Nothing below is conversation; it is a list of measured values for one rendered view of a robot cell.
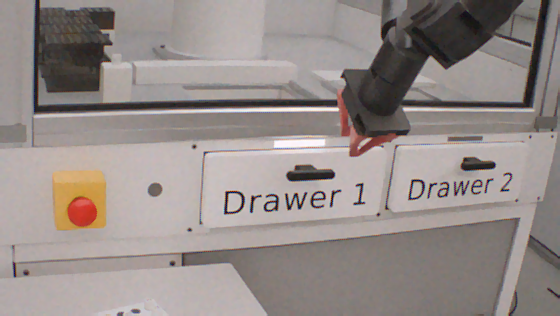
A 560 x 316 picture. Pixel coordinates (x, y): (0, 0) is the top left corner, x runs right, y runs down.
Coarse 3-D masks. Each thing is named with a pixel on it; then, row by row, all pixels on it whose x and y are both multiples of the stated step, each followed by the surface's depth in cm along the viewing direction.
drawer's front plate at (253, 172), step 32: (224, 160) 98; (256, 160) 100; (288, 160) 102; (320, 160) 104; (352, 160) 106; (384, 160) 108; (224, 192) 100; (256, 192) 102; (288, 192) 104; (352, 192) 108; (224, 224) 101; (256, 224) 104
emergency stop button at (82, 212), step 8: (80, 200) 86; (88, 200) 87; (72, 208) 86; (80, 208) 86; (88, 208) 87; (96, 208) 88; (72, 216) 86; (80, 216) 87; (88, 216) 87; (96, 216) 88; (80, 224) 87; (88, 224) 88
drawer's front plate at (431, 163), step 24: (456, 144) 114; (480, 144) 116; (504, 144) 118; (408, 168) 110; (432, 168) 112; (456, 168) 114; (504, 168) 119; (408, 192) 112; (432, 192) 114; (480, 192) 119; (504, 192) 121
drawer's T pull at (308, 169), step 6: (300, 168) 101; (306, 168) 101; (312, 168) 101; (288, 174) 99; (294, 174) 99; (300, 174) 99; (306, 174) 99; (312, 174) 100; (318, 174) 100; (324, 174) 100; (330, 174) 101; (294, 180) 99; (300, 180) 99; (306, 180) 100; (312, 180) 100; (318, 180) 101
